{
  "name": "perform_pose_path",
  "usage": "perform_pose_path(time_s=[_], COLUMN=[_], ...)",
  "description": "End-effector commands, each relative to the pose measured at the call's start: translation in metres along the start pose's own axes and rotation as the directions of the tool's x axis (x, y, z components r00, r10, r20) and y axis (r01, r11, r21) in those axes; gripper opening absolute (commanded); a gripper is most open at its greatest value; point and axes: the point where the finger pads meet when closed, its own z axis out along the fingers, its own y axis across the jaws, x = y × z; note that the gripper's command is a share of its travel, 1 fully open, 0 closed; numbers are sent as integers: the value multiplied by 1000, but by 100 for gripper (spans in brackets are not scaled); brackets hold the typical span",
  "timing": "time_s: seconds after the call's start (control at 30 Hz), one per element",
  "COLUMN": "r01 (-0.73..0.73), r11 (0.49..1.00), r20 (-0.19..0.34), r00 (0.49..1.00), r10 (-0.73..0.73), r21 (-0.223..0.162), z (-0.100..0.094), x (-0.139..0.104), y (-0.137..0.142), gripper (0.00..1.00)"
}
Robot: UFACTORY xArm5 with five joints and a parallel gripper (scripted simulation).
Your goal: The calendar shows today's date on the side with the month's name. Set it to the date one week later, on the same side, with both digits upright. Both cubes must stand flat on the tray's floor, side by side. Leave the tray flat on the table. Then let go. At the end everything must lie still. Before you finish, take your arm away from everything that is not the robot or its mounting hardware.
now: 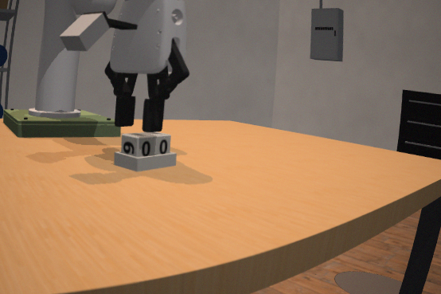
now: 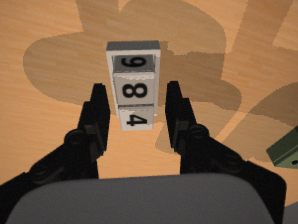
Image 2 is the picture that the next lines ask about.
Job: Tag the white shallow tray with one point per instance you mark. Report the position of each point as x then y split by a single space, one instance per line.
134 48

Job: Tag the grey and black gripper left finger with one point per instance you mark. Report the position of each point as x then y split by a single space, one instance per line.
75 159

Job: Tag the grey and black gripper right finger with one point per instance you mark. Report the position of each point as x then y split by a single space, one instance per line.
193 142

